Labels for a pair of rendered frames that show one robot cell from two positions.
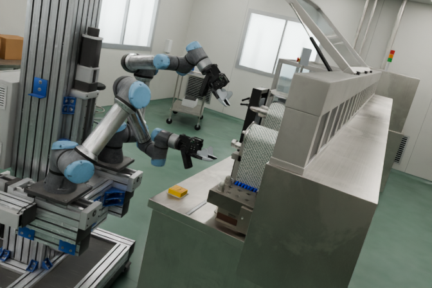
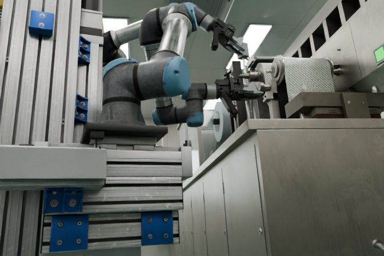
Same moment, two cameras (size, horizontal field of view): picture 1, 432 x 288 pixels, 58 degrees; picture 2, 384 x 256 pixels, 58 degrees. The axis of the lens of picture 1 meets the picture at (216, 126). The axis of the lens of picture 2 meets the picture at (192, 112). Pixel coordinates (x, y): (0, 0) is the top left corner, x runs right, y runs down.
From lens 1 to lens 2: 172 cm
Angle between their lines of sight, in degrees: 46
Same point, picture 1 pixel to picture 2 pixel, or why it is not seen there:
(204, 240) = (331, 137)
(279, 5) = not seen: hidden behind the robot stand
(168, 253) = (298, 177)
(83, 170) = (184, 71)
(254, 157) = (298, 79)
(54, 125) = (70, 72)
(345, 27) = not seen: hidden behind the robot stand
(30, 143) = (26, 106)
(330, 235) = not seen: outside the picture
